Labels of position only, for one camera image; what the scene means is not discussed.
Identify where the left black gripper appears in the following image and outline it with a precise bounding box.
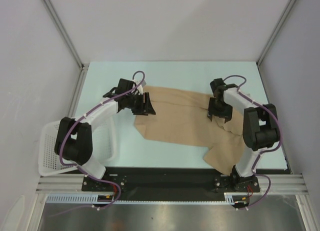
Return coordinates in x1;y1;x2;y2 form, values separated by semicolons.
125;92;155;116

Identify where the beige t shirt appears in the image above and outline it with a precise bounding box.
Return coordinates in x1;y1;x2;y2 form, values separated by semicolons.
134;86;245;175

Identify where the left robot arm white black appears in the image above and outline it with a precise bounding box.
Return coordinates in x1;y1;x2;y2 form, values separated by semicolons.
54;78;156;191

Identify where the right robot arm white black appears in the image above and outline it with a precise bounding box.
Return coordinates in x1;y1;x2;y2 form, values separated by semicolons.
207;78;282;192

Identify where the white perforated plastic basket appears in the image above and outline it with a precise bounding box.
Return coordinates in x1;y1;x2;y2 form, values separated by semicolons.
38;117;118;177

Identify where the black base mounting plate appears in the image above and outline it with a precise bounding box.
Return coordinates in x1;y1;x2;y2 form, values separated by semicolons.
51;165;292;196

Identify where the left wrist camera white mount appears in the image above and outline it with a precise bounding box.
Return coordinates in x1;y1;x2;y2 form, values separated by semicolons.
132;79;146;94

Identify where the left aluminium frame post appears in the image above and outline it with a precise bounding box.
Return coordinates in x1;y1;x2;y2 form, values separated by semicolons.
41;0;85;70

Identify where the aluminium frame post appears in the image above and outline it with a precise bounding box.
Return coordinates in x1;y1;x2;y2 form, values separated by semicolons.
41;0;85;70
256;0;298;68

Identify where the slotted cable duct rail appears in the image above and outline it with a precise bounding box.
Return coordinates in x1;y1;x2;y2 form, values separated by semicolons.
46;193;246;206

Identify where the aluminium front rail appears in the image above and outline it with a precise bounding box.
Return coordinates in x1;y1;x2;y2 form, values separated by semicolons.
36;174;308;195

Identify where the right aluminium frame post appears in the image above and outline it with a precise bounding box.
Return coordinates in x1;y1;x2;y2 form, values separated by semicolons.
256;0;298;68

